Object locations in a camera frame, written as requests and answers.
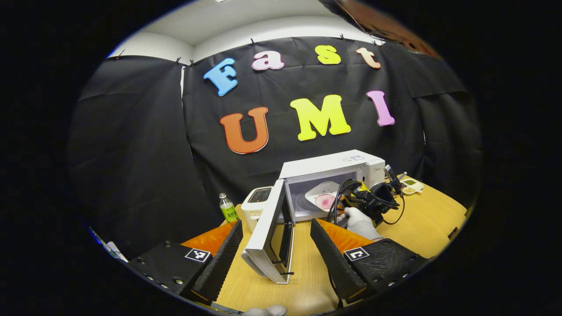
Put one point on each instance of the white divided spice dish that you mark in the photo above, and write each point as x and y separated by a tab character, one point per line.
412	186

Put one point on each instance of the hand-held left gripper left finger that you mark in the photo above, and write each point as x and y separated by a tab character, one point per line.
219	263

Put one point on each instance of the pink ham slice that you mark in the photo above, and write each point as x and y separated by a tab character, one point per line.
325	202

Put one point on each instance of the white paper sheet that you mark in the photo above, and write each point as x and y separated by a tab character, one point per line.
112	250

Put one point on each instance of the white toaster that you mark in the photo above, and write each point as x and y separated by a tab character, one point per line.
254	206

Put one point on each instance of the white food plate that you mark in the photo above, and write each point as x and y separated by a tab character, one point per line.
320	189

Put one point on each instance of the white microwave oven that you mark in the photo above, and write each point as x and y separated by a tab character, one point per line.
327	164

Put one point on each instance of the brown blurred object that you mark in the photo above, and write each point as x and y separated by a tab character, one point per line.
386	26

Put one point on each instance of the black backdrop cloth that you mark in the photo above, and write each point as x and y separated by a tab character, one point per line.
285	83

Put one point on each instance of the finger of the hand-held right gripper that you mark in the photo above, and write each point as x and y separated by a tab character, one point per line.
358	193

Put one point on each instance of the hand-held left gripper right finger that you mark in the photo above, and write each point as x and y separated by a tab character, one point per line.
336	263

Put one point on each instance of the green drink bottle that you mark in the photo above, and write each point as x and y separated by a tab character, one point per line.
228	211

